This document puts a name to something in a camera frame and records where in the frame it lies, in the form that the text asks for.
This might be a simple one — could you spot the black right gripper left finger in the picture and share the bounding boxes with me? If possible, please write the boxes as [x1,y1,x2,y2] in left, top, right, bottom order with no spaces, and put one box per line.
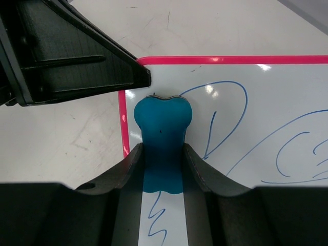
[1,144,145,245]

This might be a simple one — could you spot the blue whiteboard eraser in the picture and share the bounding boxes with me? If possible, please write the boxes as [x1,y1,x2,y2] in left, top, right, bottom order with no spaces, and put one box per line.
[134,95,192,194]

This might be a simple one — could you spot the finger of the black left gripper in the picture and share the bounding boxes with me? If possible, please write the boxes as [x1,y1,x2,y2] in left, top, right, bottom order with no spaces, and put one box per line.
[1,1,151,107]

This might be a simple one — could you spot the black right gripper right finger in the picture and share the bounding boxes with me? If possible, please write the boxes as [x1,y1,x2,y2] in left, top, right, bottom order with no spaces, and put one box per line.
[181,144,327,245]

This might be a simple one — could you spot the pink framed whiteboard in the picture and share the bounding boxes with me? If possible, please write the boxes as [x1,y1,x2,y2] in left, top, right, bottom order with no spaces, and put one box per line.
[118,55,327,245]

